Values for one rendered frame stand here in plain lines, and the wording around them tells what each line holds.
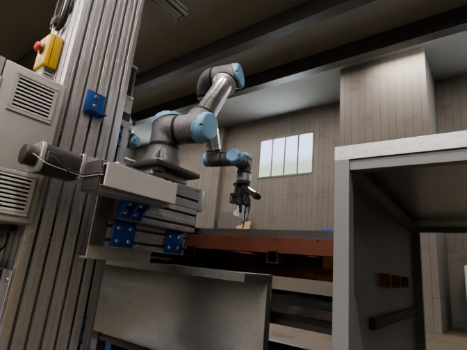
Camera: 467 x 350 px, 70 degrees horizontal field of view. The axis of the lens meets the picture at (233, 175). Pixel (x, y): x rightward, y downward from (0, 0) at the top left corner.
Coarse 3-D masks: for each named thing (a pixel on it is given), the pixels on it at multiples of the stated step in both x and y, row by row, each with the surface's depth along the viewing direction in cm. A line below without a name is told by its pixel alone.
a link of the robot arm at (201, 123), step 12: (216, 72) 156; (228, 72) 151; (240, 72) 156; (216, 84) 146; (228, 84) 149; (240, 84) 154; (204, 96) 142; (216, 96) 140; (192, 108) 131; (204, 108) 130; (216, 108) 137; (180, 120) 127; (192, 120) 125; (204, 120) 124; (216, 120) 131; (180, 132) 127; (192, 132) 125; (204, 132) 125; (216, 132) 131
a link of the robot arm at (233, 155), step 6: (234, 150) 163; (222, 156) 166; (228, 156) 163; (234, 156) 162; (240, 156) 162; (246, 156) 171; (222, 162) 167; (228, 162) 166; (234, 162) 162; (240, 162) 164; (246, 162) 169; (240, 168) 170
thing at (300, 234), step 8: (200, 232) 165; (208, 232) 162; (216, 232) 160; (224, 232) 157; (232, 232) 154; (240, 232) 152; (248, 232) 149; (256, 232) 147; (264, 232) 144; (272, 232) 142; (280, 232) 140; (288, 232) 138; (296, 232) 136; (304, 232) 134; (312, 232) 132; (320, 232) 130; (328, 232) 128
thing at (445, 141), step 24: (360, 144) 91; (384, 144) 87; (408, 144) 84; (432, 144) 80; (456, 144) 78; (432, 168) 104; (456, 168) 102; (384, 192) 138; (408, 192) 135; (432, 192) 131; (456, 192) 128; (408, 216) 183; (432, 216) 176; (456, 216) 171
